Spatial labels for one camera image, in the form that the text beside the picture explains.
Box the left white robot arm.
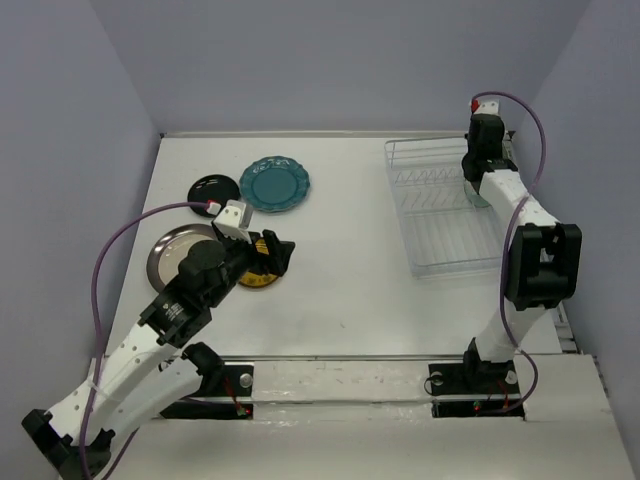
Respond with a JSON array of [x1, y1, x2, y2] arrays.
[[22, 230, 295, 479]]

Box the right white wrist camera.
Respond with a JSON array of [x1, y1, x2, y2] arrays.
[[470, 98, 500, 116]]

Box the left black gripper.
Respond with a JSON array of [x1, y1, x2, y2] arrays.
[[205, 230, 295, 309]]

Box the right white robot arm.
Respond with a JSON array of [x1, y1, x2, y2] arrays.
[[460, 107, 582, 392]]

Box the teal scalloped plate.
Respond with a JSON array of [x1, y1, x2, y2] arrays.
[[239, 155, 311, 213]]

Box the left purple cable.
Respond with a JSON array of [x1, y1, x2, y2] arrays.
[[79, 200, 214, 476]]

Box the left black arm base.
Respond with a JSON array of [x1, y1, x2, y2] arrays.
[[159, 363, 254, 421]]

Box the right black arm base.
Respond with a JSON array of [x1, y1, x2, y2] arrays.
[[423, 361, 525, 419]]

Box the white wire dish rack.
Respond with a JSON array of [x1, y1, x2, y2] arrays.
[[384, 137, 504, 278]]

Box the silver grey plate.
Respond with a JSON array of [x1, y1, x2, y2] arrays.
[[146, 223, 216, 293]]

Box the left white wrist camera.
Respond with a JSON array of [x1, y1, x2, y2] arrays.
[[206, 200, 253, 243]]

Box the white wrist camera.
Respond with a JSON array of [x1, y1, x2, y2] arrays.
[[470, 98, 500, 116], [206, 200, 253, 243]]

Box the light blue flower plate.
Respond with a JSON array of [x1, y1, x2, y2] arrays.
[[463, 181, 490, 208]]

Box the small black plate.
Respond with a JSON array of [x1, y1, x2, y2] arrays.
[[187, 174, 241, 207]]

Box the metal rail bar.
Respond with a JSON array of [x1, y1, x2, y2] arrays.
[[221, 354, 463, 362]]

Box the yellow amber plate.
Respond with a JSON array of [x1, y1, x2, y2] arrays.
[[239, 239, 279, 289]]

